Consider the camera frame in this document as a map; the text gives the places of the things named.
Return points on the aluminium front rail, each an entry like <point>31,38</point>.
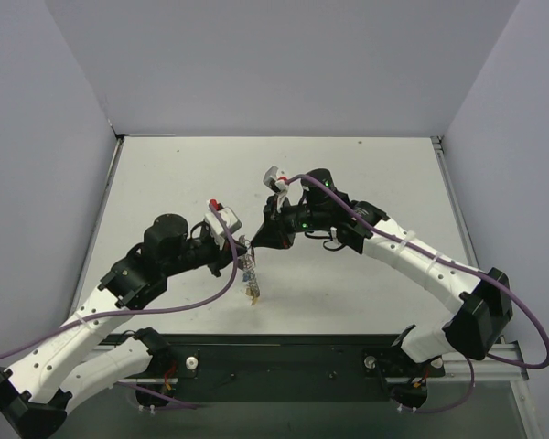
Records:
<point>236,361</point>

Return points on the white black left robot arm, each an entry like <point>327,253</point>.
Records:
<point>38,392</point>

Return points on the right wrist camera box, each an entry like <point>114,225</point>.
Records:
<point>275,179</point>

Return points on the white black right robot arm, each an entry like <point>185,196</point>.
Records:
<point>478,310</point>

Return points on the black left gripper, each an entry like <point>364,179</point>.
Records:
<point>220,260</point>

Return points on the steel key organiser ring disc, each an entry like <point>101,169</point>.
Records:
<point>252,287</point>

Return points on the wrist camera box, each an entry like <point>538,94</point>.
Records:
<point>221,220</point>
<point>275,179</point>

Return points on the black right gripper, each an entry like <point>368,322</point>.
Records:
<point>283,224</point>

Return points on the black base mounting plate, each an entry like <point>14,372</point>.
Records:
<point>281,387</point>

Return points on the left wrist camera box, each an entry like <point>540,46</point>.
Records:
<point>221,220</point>

